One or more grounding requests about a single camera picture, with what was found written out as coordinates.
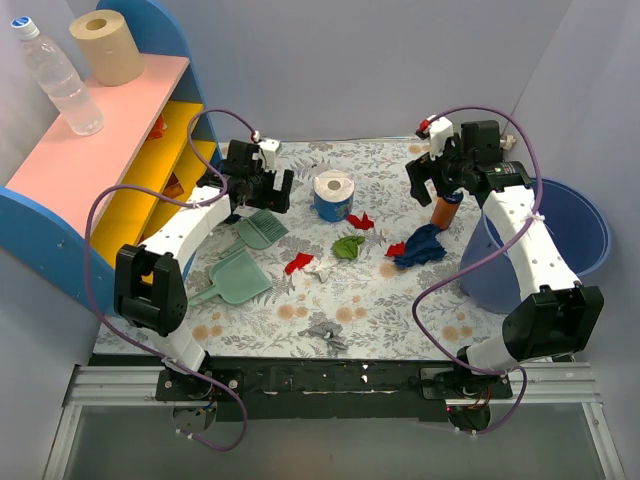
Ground green hand brush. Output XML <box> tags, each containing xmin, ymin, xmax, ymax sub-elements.
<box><xmin>237</xmin><ymin>210</ymin><xmax>289</xmax><ymax>250</ymax></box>

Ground red paper scrap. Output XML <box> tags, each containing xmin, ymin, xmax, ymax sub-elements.
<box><xmin>385</xmin><ymin>242</ymin><xmax>406</xmax><ymax>258</ymax></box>
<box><xmin>284</xmin><ymin>252</ymin><xmax>314</xmax><ymax>275</ymax></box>
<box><xmin>346</xmin><ymin>213</ymin><xmax>375</xmax><ymax>231</ymax></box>

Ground white paper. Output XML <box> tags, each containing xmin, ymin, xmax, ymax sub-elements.
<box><xmin>303</xmin><ymin>258</ymin><xmax>332</xmax><ymax>283</ymax></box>

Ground green dustpan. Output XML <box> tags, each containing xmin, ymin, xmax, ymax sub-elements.
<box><xmin>189</xmin><ymin>248</ymin><xmax>272</xmax><ymax>306</ymax></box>

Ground grey paper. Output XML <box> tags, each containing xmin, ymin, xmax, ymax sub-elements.
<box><xmin>298</xmin><ymin>322</ymin><xmax>348</xmax><ymax>353</ymax></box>

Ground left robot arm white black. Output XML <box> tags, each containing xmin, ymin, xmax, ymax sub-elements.
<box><xmin>114</xmin><ymin>138</ymin><xmax>293</xmax><ymax>400</ymax></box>

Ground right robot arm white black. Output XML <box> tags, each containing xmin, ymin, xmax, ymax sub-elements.
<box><xmin>406</xmin><ymin>116</ymin><xmax>604</xmax><ymax>398</ymax></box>

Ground dark blue crumpled paper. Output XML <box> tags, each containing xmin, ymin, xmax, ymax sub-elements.
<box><xmin>393</xmin><ymin>224</ymin><xmax>446</xmax><ymax>269</ymax></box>

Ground green crumpled paper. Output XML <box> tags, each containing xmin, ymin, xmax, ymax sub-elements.
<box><xmin>332</xmin><ymin>235</ymin><xmax>365</xmax><ymax>260</ymax></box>

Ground small dark blue scrap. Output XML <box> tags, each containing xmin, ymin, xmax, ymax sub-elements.
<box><xmin>224</xmin><ymin>214</ymin><xmax>242</xmax><ymax>225</ymax></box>

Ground grey lotion bottle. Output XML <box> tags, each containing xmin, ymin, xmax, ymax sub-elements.
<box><xmin>500</xmin><ymin>134</ymin><xmax>516</xmax><ymax>152</ymax></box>

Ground orange spray bottle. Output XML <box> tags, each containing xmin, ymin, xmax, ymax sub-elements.
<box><xmin>431</xmin><ymin>192</ymin><xmax>464</xmax><ymax>230</ymax></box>

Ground white toilet roll blue wrap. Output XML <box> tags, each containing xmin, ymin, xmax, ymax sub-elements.
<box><xmin>313</xmin><ymin>170</ymin><xmax>355</xmax><ymax>223</ymax></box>

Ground orange item middle shelf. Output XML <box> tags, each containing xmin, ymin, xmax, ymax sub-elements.
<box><xmin>162</xmin><ymin>172</ymin><xmax>184</xmax><ymax>200</ymax></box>

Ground orange item shelf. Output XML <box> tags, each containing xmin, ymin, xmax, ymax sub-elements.
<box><xmin>162</xmin><ymin>172</ymin><xmax>184</xmax><ymax>200</ymax></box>
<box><xmin>146</xmin><ymin>114</ymin><xmax>167</xmax><ymax>141</ymax></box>

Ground red paper scrap top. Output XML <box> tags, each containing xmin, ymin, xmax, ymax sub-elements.
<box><xmin>346</xmin><ymin>213</ymin><xmax>375</xmax><ymax>231</ymax></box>

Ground orange item upper shelf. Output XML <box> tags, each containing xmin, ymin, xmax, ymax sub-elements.
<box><xmin>146</xmin><ymin>114</ymin><xmax>167</xmax><ymax>141</ymax></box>

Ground blue plastic bucket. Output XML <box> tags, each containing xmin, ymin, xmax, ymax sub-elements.
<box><xmin>460</xmin><ymin>179</ymin><xmax>611</xmax><ymax>314</ymax></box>

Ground blue pink yellow shelf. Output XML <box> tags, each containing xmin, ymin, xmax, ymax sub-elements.
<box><xmin>1</xmin><ymin>1</ymin><xmax>221</xmax><ymax>313</ymax></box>

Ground clear plastic water bottle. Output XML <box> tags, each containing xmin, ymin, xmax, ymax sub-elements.
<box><xmin>11</xmin><ymin>16</ymin><xmax>104</xmax><ymax>136</ymax></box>

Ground brown toilet paper roll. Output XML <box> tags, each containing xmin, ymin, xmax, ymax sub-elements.
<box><xmin>69</xmin><ymin>9</ymin><xmax>144</xmax><ymax>87</ymax></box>

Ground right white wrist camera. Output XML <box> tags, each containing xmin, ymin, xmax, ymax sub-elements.
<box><xmin>415</xmin><ymin>115</ymin><xmax>454</xmax><ymax>160</ymax></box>

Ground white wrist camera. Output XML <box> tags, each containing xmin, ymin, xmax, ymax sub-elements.
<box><xmin>415</xmin><ymin>115</ymin><xmax>454</xmax><ymax>160</ymax></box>
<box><xmin>251</xmin><ymin>130</ymin><xmax>282</xmax><ymax>171</ymax></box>

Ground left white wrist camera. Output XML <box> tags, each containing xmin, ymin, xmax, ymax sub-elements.
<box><xmin>251</xmin><ymin>130</ymin><xmax>282</xmax><ymax>171</ymax></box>

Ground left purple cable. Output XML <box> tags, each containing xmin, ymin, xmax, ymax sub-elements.
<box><xmin>83</xmin><ymin>108</ymin><xmax>259</xmax><ymax>452</ymax></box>

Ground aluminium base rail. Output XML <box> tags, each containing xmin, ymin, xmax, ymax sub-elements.
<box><xmin>44</xmin><ymin>355</ymin><xmax>625</xmax><ymax>479</ymax></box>

